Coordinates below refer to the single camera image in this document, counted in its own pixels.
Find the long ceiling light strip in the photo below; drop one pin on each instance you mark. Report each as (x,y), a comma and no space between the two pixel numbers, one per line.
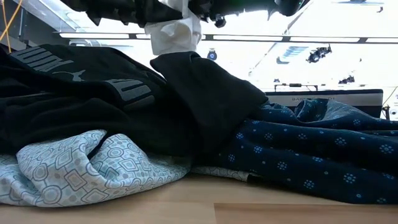
(248,38)

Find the blue fabric basket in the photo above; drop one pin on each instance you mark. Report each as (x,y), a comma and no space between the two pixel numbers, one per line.
(357,99)

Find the light blue patterned cloth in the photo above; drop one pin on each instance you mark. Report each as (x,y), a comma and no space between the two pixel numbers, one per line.
(77,174)

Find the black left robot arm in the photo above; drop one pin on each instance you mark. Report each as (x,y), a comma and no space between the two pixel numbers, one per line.
(124,9)

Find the grey standing desk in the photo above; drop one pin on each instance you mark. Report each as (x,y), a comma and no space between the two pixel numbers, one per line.
(37,28)

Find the round black ceiling fixture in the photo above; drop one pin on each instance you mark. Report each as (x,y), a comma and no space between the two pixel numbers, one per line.
(212,55)

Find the pile of dark clothes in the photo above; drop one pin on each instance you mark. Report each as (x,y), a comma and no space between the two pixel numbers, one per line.
(295,155)

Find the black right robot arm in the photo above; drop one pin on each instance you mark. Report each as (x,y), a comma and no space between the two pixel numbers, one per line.
(292,6)

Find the large white cloth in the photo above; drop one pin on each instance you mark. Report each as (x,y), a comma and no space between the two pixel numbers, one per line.
(174,37)

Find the black Puma underwear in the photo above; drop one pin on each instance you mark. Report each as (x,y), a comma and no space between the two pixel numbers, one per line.
(93,109)

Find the black background stand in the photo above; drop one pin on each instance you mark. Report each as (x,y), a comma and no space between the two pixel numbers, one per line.
(387,112)

